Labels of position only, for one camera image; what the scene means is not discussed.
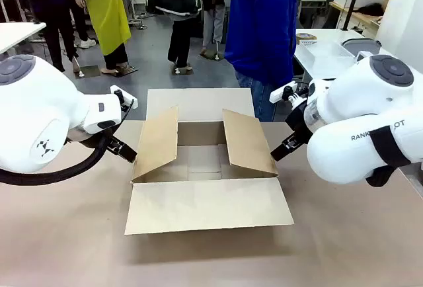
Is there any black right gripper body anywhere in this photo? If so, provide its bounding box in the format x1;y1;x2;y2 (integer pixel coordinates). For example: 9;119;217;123
285;100;314;140

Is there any brown cardboard box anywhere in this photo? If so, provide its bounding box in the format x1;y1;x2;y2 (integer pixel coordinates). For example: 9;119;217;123
124;88;295;236

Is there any white table with tape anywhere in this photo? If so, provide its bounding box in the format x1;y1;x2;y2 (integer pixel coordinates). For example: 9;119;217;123
293;28;393;85

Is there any clear plastic tray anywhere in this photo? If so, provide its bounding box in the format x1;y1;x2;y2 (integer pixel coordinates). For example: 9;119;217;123
295;40;357;73

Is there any brown packing tape roll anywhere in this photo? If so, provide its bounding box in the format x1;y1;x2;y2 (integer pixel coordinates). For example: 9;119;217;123
296;32;319;45

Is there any dark floor plate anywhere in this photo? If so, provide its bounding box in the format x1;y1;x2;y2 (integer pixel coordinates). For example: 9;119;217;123
80;65;101;78
171;64;195;77
110;64;139;78
199;50;226;62

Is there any grey round bin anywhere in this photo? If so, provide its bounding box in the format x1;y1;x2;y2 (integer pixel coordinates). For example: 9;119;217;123
342;37;381;59

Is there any person in blue jacket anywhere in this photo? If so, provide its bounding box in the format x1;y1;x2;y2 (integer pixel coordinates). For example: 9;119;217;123
224;0;298;122

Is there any wooden desk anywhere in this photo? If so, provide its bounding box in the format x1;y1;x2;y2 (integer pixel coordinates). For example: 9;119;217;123
329;1;386;30

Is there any black bag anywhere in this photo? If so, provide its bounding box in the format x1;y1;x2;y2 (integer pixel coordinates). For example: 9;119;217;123
356;2;386;17

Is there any figure in grey clothes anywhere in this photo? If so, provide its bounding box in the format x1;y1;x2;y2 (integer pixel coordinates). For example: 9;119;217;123
197;0;234;59

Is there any figure with yellow apron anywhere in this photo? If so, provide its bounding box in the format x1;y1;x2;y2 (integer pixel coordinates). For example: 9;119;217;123
75;0;139;75

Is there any figure in black clothes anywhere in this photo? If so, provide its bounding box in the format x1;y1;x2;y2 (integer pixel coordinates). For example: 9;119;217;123
16;0;89;73

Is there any figure in striped black jacket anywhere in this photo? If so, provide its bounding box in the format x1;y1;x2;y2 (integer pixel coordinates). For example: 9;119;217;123
145;0;203;72

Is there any white side table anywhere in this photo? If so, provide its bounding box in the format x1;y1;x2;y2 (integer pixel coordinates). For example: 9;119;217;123
0;21;48;56

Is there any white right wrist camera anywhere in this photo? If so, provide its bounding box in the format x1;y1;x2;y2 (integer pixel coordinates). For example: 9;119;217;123
269;81;298;104

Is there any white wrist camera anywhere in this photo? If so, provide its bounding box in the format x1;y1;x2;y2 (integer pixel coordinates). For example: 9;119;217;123
110;84;138;110
269;81;298;104

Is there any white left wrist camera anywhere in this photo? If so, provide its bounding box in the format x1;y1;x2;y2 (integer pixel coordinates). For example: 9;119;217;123
110;84;138;110

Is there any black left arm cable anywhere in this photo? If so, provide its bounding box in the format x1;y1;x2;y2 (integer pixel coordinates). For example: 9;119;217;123
0;131;114;186

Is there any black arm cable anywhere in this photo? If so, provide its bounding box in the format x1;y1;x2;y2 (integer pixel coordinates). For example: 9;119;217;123
0;131;114;186
365;165;397;188

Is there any black velcro strap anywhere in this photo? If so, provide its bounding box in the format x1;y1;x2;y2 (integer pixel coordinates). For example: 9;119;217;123
369;125;412;169

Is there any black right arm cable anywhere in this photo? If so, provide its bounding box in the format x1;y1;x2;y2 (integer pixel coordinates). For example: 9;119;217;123
365;165;397;188

